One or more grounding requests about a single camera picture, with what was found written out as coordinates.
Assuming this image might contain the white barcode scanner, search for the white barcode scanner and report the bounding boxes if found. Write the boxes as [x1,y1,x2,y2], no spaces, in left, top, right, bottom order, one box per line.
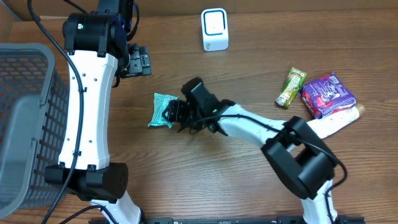
[201,8,229,52]

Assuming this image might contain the teal wet wipes pack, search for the teal wet wipes pack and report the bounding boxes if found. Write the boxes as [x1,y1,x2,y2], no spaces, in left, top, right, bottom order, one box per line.
[148,93,178,129]

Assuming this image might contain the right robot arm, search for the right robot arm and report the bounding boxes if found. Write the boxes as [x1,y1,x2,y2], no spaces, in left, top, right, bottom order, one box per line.
[162,77,344,223]

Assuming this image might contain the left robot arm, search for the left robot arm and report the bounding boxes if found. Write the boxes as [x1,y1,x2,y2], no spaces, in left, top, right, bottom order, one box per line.
[44,1,151,223]

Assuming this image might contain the white tube gold cap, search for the white tube gold cap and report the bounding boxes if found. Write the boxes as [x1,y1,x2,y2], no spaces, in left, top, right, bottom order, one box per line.
[307,103,366,139]

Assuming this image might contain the grey plastic shopping basket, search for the grey plastic shopping basket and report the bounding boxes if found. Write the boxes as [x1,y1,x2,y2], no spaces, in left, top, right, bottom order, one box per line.
[1,43,69,218]

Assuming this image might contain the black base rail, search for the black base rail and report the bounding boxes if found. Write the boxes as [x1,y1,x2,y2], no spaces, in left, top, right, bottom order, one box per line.
[88,216,366,224]

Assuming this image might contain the green snack packet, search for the green snack packet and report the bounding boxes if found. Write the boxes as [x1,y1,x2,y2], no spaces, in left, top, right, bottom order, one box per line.
[275,67,307,108]

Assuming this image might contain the purple tissue pack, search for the purple tissue pack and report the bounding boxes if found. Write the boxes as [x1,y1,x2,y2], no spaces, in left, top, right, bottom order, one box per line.
[300,72,356,119]

